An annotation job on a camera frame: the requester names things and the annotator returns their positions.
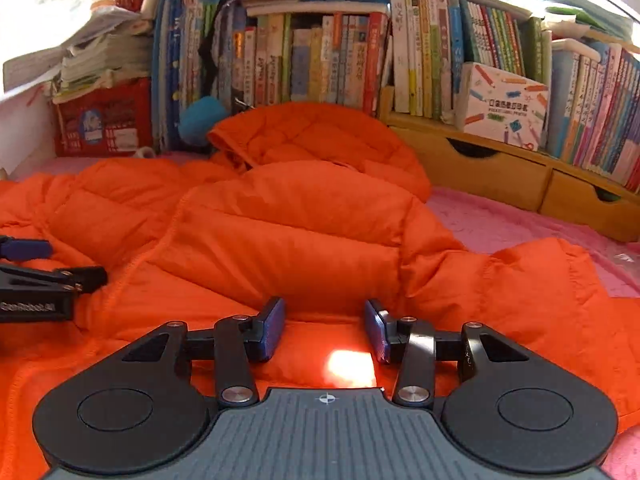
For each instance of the white paper sheets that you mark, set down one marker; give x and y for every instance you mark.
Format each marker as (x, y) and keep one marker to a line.
(30, 70)

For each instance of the row of slim colourful books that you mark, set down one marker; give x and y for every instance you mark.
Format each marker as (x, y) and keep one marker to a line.
(430, 50)

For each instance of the blue plush ball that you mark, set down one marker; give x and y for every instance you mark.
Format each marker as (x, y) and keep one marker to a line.
(202, 120)

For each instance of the wooden desk organizer with drawers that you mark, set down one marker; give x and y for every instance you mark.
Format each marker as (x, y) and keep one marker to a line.
(490, 170)

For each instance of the orange down jacket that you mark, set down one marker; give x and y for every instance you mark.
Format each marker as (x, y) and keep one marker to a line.
(300, 240)

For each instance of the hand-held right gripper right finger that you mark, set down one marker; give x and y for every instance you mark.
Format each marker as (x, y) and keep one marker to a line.
(376, 332)

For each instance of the white pencil-print box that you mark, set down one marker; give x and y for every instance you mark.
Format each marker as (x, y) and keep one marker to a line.
(500, 110)

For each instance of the red plastic crate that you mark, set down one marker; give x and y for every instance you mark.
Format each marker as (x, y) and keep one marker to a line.
(125, 110)

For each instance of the stack of paper workbooks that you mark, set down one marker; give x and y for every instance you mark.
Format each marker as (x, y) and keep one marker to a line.
(100, 55)

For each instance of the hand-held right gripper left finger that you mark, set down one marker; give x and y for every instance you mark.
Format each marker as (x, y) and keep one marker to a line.
(272, 330)

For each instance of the clear plastic bag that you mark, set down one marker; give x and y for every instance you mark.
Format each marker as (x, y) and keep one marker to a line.
(625, 265)

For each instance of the pink rabbit-print mat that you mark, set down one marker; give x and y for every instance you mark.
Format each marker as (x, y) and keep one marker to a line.
(500, 220)

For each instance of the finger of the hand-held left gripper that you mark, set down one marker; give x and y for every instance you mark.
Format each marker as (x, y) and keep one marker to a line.
(75, 280)
(25, 249)

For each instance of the row of tall blue books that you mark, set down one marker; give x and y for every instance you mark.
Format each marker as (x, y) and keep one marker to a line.
(172, 70)

